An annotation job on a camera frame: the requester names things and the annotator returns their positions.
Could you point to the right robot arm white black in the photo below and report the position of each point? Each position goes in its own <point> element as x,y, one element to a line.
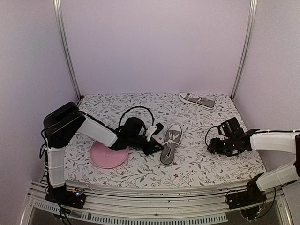
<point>272,140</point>

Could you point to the grey sneaker with red sole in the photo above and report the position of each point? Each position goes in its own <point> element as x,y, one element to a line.
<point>171,141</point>

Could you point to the left aluminium frame post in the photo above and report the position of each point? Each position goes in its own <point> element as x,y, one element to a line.
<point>66,51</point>

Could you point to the pink plastic plate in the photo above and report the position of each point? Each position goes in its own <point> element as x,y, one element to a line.
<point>106,158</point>

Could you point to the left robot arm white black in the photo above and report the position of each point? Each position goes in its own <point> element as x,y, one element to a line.
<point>59,128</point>

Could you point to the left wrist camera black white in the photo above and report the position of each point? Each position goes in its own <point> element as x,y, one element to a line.
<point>153,130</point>

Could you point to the aluminium front rail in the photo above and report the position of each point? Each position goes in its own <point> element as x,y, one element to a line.
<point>108,205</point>

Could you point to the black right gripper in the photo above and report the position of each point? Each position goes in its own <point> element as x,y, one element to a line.
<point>215,147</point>

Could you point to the right aluminium frame post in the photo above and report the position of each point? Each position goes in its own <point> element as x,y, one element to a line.
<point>245,49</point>

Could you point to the aluminium frame post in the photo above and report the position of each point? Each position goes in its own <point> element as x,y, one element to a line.
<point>66,51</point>
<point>245,49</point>

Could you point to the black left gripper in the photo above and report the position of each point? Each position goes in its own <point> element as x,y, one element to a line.
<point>151,148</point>

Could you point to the floral patterned table mat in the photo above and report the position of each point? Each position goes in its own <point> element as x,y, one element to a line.
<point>193,165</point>

